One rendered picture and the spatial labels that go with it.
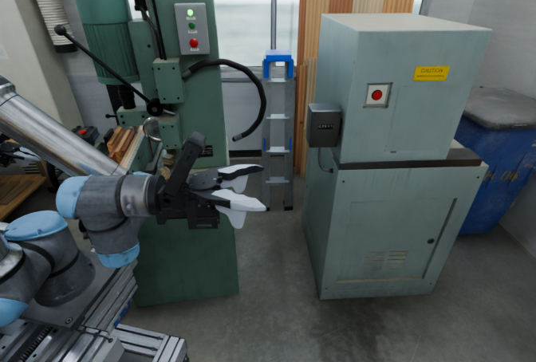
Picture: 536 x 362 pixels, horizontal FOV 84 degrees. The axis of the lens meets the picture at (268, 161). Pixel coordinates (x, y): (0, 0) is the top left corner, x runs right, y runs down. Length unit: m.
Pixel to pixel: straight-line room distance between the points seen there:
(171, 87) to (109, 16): 0.32
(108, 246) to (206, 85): 0.79
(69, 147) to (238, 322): 1.34
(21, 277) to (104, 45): 0.82
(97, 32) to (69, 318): 0.91
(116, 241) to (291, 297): 1.37
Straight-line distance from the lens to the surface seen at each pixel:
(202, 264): 1.67
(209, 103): 1.27
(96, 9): 1.28
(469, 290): 2.22
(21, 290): 0.84
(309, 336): 1.76
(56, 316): 1.00
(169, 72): 1.16
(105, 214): 0.58
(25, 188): 2.93
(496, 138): 1.98
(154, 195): 0.53
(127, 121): 1.43
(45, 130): 0.72
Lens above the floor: 1.54
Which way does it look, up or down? 31 degrees down
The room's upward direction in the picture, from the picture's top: straight up
